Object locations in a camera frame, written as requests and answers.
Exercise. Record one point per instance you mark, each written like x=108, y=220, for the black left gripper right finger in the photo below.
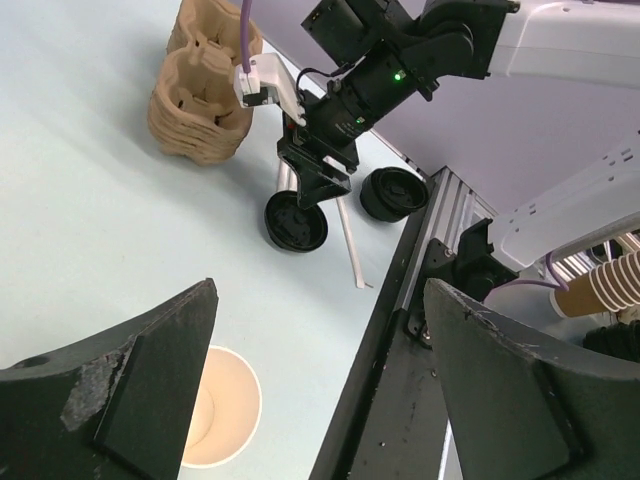
x=525, y=405

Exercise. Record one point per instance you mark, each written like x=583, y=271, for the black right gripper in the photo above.
x=333, y=123

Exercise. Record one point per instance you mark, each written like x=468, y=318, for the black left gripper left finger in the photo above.
x=115, y=405

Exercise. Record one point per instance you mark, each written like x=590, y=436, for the single black cup lid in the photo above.
x=292, y=228

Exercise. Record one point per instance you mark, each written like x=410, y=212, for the single brown paper cup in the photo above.
x=227, y=410

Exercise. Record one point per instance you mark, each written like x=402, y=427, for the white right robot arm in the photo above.
x=389, y=56

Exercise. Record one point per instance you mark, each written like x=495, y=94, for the stack of black cup lids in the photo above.
x=391, y=194

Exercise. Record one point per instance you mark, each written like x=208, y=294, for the white wrapped straw front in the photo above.
x=359, y=280

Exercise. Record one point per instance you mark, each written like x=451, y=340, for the stack of brown paper cups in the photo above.
x=610, y=287

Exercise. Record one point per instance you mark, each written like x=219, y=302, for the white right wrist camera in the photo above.
x=268, y=82

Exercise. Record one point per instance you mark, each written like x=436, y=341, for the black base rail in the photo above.
x=391, y=419

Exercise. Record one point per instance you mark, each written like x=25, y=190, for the aluminium frame rail right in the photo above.
x=454, y=205

